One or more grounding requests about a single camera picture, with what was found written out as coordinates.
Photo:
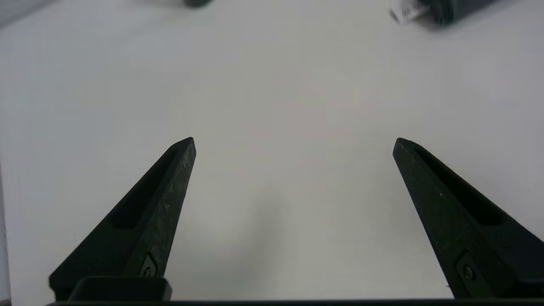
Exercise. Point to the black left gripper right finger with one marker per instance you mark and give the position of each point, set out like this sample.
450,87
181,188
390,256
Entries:
459,212

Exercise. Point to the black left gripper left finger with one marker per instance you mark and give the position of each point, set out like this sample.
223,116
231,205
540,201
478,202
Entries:
144,221

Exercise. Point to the rolled dark grey towel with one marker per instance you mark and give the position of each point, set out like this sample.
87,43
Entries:
450,9

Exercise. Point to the black L'Oreal cosmetic tube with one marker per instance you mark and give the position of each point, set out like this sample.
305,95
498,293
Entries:
196,2

